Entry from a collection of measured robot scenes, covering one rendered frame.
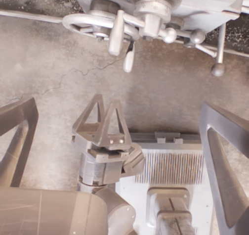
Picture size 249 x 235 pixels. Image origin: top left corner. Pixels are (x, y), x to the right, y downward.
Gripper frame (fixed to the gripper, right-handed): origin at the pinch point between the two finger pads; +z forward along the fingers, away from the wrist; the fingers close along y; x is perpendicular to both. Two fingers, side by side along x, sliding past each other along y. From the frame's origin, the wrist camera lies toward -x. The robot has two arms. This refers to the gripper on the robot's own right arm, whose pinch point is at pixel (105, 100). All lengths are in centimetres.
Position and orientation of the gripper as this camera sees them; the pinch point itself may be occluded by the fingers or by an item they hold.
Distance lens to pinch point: 38.9
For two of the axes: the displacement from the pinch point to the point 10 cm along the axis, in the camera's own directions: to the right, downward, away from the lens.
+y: 6.1, 2.1, -7.7
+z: 1.7, -9.8, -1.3
